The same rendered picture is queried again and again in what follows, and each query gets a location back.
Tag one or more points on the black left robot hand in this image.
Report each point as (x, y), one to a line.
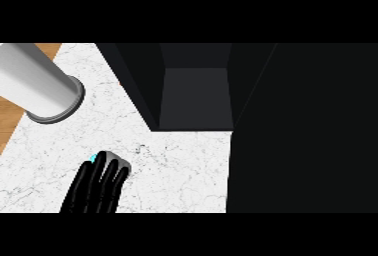
(96, 190)

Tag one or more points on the dark grey open cabinet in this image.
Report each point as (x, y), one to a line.
(192, 96)

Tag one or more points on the dark grey cabinet door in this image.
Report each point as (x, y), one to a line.
(304, 133)

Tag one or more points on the white cylindrical range hood pipe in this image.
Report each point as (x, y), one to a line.
(34, 83)

